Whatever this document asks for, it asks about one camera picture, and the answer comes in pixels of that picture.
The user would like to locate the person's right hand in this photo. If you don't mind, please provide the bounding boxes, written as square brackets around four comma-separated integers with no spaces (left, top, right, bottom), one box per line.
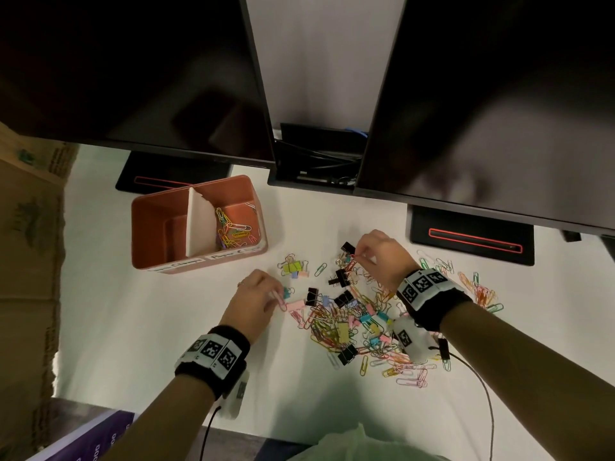
[353,229,422,292]

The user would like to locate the person's left hand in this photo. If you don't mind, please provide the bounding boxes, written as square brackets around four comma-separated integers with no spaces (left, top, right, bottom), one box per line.
[218,269,288,345]

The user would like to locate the person's left forearm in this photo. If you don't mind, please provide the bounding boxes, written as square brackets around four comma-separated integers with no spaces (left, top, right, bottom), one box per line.
[98,373,218,461]

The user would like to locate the person's right forearm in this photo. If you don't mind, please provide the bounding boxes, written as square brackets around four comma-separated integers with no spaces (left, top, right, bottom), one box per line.
[439,301,615,461]

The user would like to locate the white paper label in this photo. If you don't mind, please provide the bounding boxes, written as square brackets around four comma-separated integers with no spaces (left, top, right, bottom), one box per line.
[148,257,205,274]
[209,247,261,263]

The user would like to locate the heap of boxed paper clips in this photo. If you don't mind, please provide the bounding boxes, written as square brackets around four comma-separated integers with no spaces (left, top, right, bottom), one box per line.
[214,202,260,250]

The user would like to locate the scattered pastel binder clips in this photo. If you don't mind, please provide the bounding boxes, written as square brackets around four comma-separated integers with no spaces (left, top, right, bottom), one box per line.
[282,259,399,348]

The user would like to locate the black wristband with marker tags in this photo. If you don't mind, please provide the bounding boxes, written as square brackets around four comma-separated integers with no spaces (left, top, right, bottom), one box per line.
[174,325,251,400]
[396,267,474,332]

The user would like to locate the pile of coloured paper clips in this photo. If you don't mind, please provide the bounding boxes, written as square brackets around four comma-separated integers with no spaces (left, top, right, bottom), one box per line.
[278,242,504,390]

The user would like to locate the white cardboard divider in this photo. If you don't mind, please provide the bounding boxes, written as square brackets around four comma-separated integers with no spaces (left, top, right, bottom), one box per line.
[185,187,218,260]

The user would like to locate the black monitor stand base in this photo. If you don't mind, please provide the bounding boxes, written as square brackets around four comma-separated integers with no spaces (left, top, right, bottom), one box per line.
[115,150,234,195]
[406,204,536,267]

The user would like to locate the terracotta plastic organiser box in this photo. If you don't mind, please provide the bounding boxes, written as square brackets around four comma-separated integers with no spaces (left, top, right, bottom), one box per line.
[131,175,269,275]

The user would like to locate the light green garment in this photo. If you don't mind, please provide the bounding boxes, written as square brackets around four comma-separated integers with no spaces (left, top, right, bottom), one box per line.
[287,423,453,461]

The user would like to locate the black computer monitor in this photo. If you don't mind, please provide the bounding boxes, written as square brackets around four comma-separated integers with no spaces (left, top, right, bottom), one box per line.
[0,0,277,169]
[354,0,615,236]

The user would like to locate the purple and white box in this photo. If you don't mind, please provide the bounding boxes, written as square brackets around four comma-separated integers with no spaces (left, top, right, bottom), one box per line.
[26,409,138,461]

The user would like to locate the brown cardboard box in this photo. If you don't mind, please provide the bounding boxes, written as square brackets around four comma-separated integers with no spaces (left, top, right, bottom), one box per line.
[0,121,80,461]

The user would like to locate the black desk cable tray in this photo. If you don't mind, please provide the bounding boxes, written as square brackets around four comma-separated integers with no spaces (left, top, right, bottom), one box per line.
[266,122,369,196]

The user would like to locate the bundle of black cables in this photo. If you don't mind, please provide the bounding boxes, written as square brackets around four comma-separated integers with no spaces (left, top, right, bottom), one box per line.
[275,139,363,186]

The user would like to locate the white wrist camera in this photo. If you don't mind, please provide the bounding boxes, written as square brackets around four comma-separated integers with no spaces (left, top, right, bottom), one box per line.
[391,315,441,366]
[217,368,251,421]

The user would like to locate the thin black camera cable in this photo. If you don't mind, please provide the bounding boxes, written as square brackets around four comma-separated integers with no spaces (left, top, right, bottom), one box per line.
[429,338,496,461]
[198,404,223,461]

